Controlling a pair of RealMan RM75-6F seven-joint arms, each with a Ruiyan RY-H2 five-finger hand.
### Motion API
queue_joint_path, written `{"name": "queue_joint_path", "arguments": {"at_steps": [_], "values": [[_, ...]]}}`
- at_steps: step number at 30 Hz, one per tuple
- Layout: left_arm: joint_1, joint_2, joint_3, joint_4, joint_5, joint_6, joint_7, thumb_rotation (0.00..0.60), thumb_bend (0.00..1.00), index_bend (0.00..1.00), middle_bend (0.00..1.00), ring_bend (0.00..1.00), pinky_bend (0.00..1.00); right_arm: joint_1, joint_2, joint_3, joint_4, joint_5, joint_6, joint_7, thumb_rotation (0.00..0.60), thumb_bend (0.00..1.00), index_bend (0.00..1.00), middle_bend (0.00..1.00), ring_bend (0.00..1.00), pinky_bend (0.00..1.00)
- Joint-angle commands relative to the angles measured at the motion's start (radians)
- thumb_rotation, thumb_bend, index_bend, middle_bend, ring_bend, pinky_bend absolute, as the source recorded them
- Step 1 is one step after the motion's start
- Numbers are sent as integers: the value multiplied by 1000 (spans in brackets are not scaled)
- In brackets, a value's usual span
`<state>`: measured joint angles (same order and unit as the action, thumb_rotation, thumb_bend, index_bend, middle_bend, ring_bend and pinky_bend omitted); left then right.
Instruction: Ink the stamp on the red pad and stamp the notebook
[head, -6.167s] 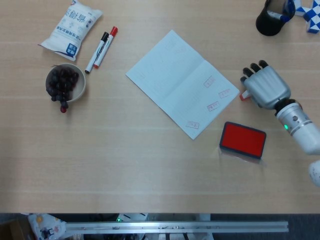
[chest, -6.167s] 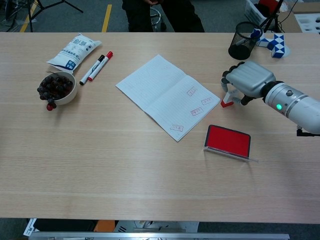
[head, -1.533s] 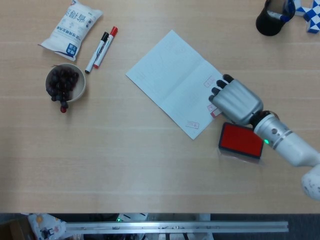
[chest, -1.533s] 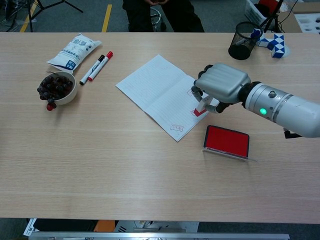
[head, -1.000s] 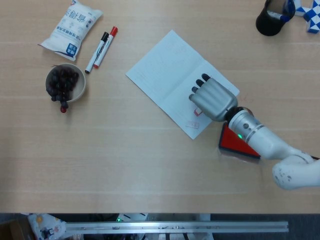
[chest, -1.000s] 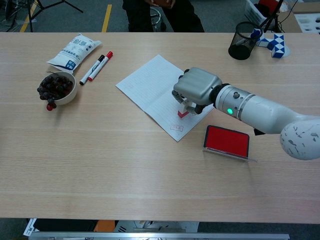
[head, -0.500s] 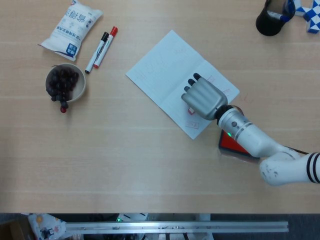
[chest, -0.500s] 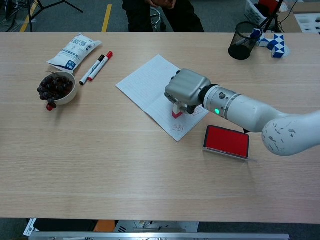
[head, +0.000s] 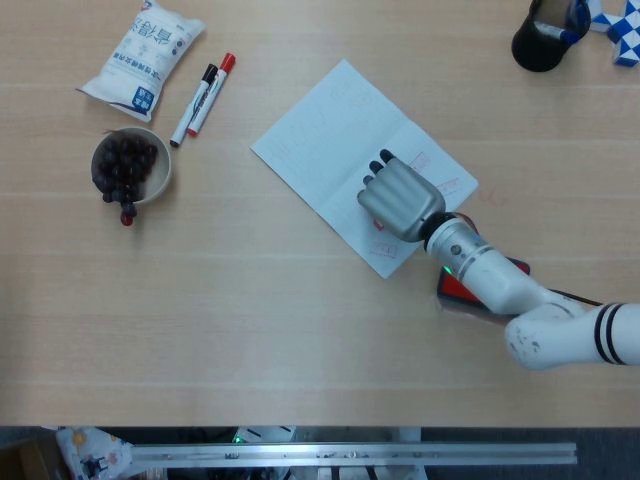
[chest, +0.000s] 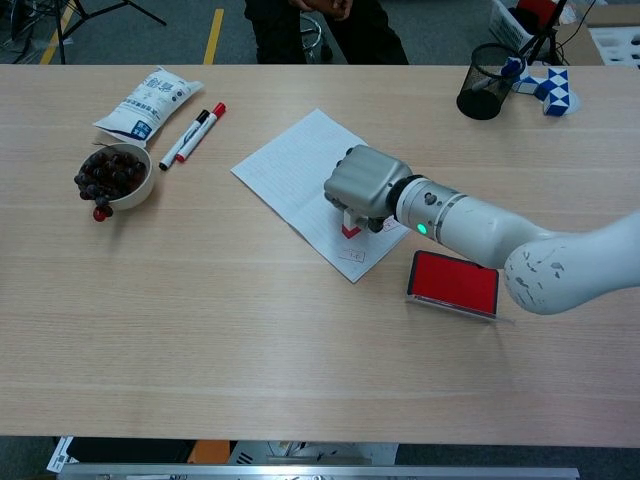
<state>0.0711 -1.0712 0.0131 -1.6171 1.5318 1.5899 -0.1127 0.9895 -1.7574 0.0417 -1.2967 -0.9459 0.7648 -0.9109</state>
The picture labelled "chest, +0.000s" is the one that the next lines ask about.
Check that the beige bowl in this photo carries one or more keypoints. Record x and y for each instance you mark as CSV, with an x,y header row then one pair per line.
x,y
137,195

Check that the red ink pad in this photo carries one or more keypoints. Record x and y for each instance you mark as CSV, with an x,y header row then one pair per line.
x,y
450,282

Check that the chrome stool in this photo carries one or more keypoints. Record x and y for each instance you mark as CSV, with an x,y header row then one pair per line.
x,y
312,30

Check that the red and white stamp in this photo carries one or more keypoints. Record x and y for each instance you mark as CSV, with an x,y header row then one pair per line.
x,y
351,231

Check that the red-capped whiteboard marker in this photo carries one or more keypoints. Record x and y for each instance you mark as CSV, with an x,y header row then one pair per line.
x,y
200,132

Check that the red object in basket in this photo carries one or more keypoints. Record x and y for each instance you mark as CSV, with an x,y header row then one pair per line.
x,y
535,7

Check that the brown cardboard box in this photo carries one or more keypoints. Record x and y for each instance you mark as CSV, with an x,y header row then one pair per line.
x,y
580,45

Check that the black tripod stand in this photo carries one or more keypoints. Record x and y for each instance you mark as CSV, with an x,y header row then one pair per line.
x,y
60,30

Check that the dark grape bunch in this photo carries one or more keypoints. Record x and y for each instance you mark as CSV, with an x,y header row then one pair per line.
x,y
107,175

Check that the black-capped whiteboard marker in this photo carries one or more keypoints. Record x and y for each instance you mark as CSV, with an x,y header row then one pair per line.
x,y
185,140

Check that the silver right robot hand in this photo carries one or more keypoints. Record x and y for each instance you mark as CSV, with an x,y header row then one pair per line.
x,y
362,182

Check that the open lined notebook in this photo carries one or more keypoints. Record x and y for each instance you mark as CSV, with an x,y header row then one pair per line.
x,y
280,160

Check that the black mesh pen holder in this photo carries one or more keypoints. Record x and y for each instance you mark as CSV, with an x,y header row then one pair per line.
x,y
480,102

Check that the aluminium rail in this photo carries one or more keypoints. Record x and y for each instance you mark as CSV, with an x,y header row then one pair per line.
x,y
300,472

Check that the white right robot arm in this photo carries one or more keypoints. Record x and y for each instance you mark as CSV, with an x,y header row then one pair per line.
x,y
480,225

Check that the white plastic basket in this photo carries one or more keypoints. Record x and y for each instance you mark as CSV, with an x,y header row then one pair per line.
x,y
507,27

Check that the blue-capped marker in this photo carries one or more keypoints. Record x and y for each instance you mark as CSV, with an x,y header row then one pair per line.
x,y
511,66

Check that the person in black clothes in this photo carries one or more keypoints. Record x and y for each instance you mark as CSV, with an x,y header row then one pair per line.
x,y
275,35

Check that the white snack bag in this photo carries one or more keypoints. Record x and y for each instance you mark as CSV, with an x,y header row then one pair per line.
x,y
150,100

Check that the white printed paper sheet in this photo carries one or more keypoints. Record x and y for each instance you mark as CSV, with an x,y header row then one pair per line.
x,y
60,455

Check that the black light stand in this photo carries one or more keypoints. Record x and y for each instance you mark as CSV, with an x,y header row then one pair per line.
x,y
542,32

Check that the orange object under table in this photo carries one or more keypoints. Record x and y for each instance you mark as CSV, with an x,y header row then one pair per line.
x,y
210,452

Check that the blue white snake puzzle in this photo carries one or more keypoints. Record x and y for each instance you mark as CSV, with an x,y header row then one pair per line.
x,y
555,95

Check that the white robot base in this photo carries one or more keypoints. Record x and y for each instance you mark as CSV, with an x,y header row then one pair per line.
x,y
310,450

